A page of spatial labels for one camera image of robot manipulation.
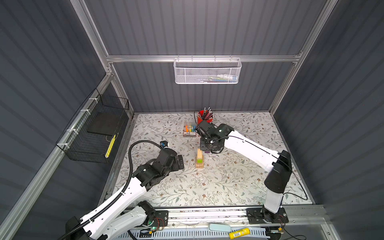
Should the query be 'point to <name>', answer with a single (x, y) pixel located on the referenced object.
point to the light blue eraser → (218, 227)
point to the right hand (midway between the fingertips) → (205, 148)
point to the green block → (199, 161)
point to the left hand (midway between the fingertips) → (175, 159)
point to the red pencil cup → (204, 115)
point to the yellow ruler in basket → (107, 154)
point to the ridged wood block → (199, 154)
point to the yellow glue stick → (239, 233)
